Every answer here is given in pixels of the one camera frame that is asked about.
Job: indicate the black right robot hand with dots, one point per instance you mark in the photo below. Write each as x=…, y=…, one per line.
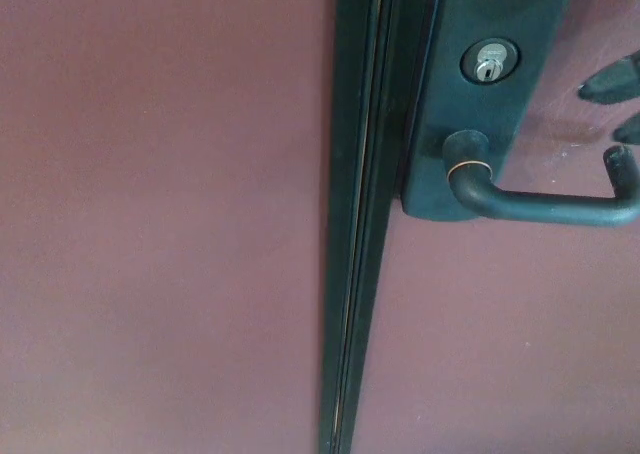
x=612, y=81

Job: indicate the black door edge strip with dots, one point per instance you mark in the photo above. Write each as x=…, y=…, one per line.
x=350, y=174
x=382, y=174

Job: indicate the silver lock cylinder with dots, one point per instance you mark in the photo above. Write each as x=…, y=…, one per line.
x=490, y=61

